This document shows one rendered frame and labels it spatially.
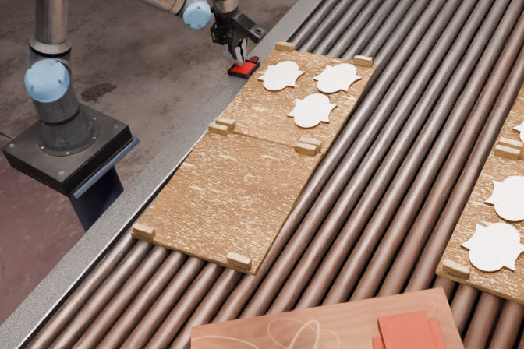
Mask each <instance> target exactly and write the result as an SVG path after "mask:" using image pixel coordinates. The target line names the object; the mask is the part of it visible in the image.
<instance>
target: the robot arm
mask: <svg viewBox="0 0 524 349"><path fill-rule="evenodd" d="M140 1H142V2H146V3H147V4H149V5H152V6H154V7H156V8H159V9H161V10H164V11H166V12H169V13H171V14H173V15H175V16H178V17H180V18H182V19H183V20H184V22H185V23H186V25H187V26H188V27H189V28H191V29H193V30H200V29H203V28H204V27H206V26H207V25H208V24H209V23H210V21H211V13H213V14H214V18H215V22H214V23H213V26H212V27H211V28H210V30H211V36H212V41H213V43H217V44H220V45H225V44H228V46H227V48H228V50H227V51H224V52H223V55H224V56H225V57H226V58H229V59H231V60H233V61H234V62H235V63H236V64H237V65H238V66H239V67H242V66H243V63H244V61H245V58H246V49H247V43H248V38H249V39H251V40H252V41H254V42H255V43H256V44H257V43H259V42H260V41H261V40H262V39H263V38H264V36H265V34H266V30H264V29H263V28H261V27H260V26H258V25H257V24H256V23H255V22H254V21H252V20H251V19H250V18H248V17H247V16H245V15H244V14H243V13H242V12H240V11H239V7H238V4H239V3H238V0H212V3H213V6H212V7H210V6H209V5H208V4H207V0H140ZM67 12H68V0H35V34H34V35H32V36H31V37H30V45H29V53H28V59H29V69H28V70H27V72H26V74H25V77H24V82H25V86H26V89H27V92H28V94H29V95H30V97H31V100H32V101H33V103H34V107H35V108H36V110H37V113H38V115H39V117H40V119H41V130H42V139H43V140H44V144H45V145H46V147H48V148H49V149H51V150H55V151H67V150H73V149H76V148H77V147H79V146H82V145H83V144H84V143H86V142H87V141H88V140H89V139H90V138H91V136H92V135H93V134H94V123H93V121H92V119H91V118H90V116H89V115H88V114H87V113H86V112H85V111H84V110H83V109H82V108H81V107H80V104H79V101H78V100H77V97H76V94H75V91H74V89H73V79H72V72H71V49H72V42H71V40H70V39H69V38H68V37H67V36H66V31H67ZM215 25H217V26H215ZM212 33H214V37H213V34H212ZM214 38H215V39H214Z"/></svg>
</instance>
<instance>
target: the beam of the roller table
mask: <svg viewBox="0 0 524 349"><path fill-rule="evenodd" d="M325 1H326V0H298V1H297V2H296V3H295V5H294V6H293V7H292V8H291V9H290V10H289V11H288V12H287V13H286V14H285V15H284V16H283V17H282V18H281V19H280V20H279V22H278V23H277V24H276V25H275V26H274V27H273V28H272V29H271V31H270V32H269V33H268V34H267V35H266V36H265V37H264V38H263V40H262V41H261V42H260V43H259V44H258V45H257V46H256V47H255V48H254V49H253V50H252V51H251V52H250V53H249V54H248V55H247V56H246V59H249V60H250V58H251V57H253V56H257V57H259V60H258V62H259V63H260V65H261V64H262V63H263V61H264V60H265V59H266V57H267V56H268V55H269V54H270V53H271V51H272V50H273V49H274V47H275V43H276V42H277V41H279V42H288V43H289V42H290V41H291V40H292V39H293V38H294V36H295V35H297V33H298V32H299V31H300V30H301V29H302V28H303V26H304V25H305V24H306V23H307V22H308V21H309V19H310V18H311V17H312V16H313V14H314V13H315V12H316V11H317V10H318V9H319V8H320V7H321V6H322V5H323V4H324V2H325ZM250 78H251V77H250ZM248 80H249V79H242V78H239V77H235V76H229V77H228V78H227V79H226V80H225V81H224V82H223V83H222V84H221V85H220V86H219V87H218V88H217V89H216V90H215V92H214V93H213V94H212V95H211V96H210V97H209V98H208V99H207V100H206V102H205V103H204V104H203V105H202V106H201V107H200V108H199V109H198V111H197V112H196V113H195V114H194V115H193V116H192V117H191V118H190V119H189V121H188V122H187V123H186V124H185V125H184V126H183V127H182V128H181V129H180V130H179V131H178V132H177V133H176V134H175V135H174V136H173V138H172V139H171V140H170V141H169V142H168V143H167V144H166V145H165V147H164V148H163V149H162V150H161V151H160V152H159V153H158V154H157V156H156V157H155V158H154V159H153V160H152V161H151V162H150V163H149V164H148V165H147V166H146V167H145V168H144V169H143V170H142V171H141V172H140V174H139V175H138V176H137V177H136V178H135V179H134V180H133V182H132V183H131V184H130V185H129V186H128V187H127V188H126V189H125V190H124V192H123V193H122V194H121V195H120V196H119V197H118V198H117V199H116V201H114V202H113V204H111V205H110V207H109V208H108V209H107V210H106V211H105V212H104V213H103V214H102V215H101V216H100V218H99V219H98V220H97V221H96V222H95V223H94V224H93V225H92V227H91V228H90V229H89V230H88V231H87V232H86V233H85V234H84V235H83V237H82V238H81V239H80V240H79V241H78V242H77V243H76V244H75V245H74V246H73V247H72V248H71V249H70V250H69V251H68V252H67V254H66V255H65V256H64V257H63V258H62V259H61V260H60V261H59V263H58V264H57V265H56V266H55V267H54V268H53V269H52V270H51V272H50V273H49V274H48V275H47V276H46V277H45V278H44V279H43V280H42V281H41V282H40V283H39V284H38V285H37V286H36V287H35V288H34V290H33V291H32V292H31V293H30V294H29V295H28V296H27V298H26V299H25V300H24V301H23V302H22V303H21V304H20V305H19V306H18V308H17V309H16V310H15V311H14V312H13V313H12V314H11V315H10V317H9V318H7V320H6V321H4V323H3V324H2V325H1V326H0V349H25V347H26V346H27V345H28V344H29V343H30V342H31V341H32V339H34V338H35V336H36V335H37V334H38V333H39V332H40V330H41V329H42V328H43V327H44V326H45V324H46V323H47V322H48V321H49V320H50V318H51V317H52V316H53V315H54V314H55V313H56V312H57V311H58V310H59V309H60V307H61V306H62V305H63V304H64V303H65V301H66V300H67V299H68V298H69V296H70V295H71V294H72V293H73V292H74V291H75V290H76V289H77V288H78V287H79V285H80V284H81V283H82V282H83V281H84V280H85V278H86V277H87V276H88V275H89V274H90V272H91V271H92V270H93V269H94V267H95V266H96V265H97V264H98V263H99V262H100V261H101V260H102V259H103V258H104V256H105V255H106V254H107V253H108V252H109V251H110V249H111V248H112V247H113V246H114V245H115V243H116V242H117V241H118V240H119V239H120V238H121V237H122V236H123V235H124V234H125V232H126V231H127V230H128V229H129V227H130V226H131V225H132V224H133V223H134V221H135V220H136V219H137V218H138V217H139V216H140V215H141V213H142V212H143V211H144V210H145V209H146V208H147V207H148V206H149V205H150V203H151V202H152V201H153V200H154V198H155V197H156V196H157V195H158V194H159V192H160V191H161V190H162V189H163V188H164V187H165V186H166V185H167V184H168V182H169V181H170V180H171V178H172V177H173V175H174V174H175V173H176V172H177V170H178V169H179V168H180V166H181V165H182V163H183V162H184V161H185V159H186V158H187V157H188V156H189V154H190V153H191V152H192V150H193V149H194V147H195V146H196V145H197V144H198V142H199V141H200V140H201V138H202V137H203V136H204V134H205V133H206V131H207V130H208V126H209V124H210V123H215V119H216V117H220V116H221V115H222V113H223V112H224V111H225V109H226V108H227V107H228V106H229V105H230V104H231V102H232V101H233V100H234V98H235V97H236V96H237V94H238V93H239V91H240V90H241V89H242V88H243V87H244V86H245V85H246V83H247V82H248Z"/></svg>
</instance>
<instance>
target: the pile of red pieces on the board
mask: <svg viewBox="0 0 524 349"><path fill-rule="evenodd" d="M377 323H378V329H379V333H380V336H376V337H372V344H373V349H447V348H446V346H445V343H444V338H443V336H442V333H441V329H440V327H439V324H438V321H437V318H432V319H427V315H426V313H425V310H421V311H416V312H407V313H402V314H398V315H393V316H385V317H380V318H378V319H377Z"/></svg>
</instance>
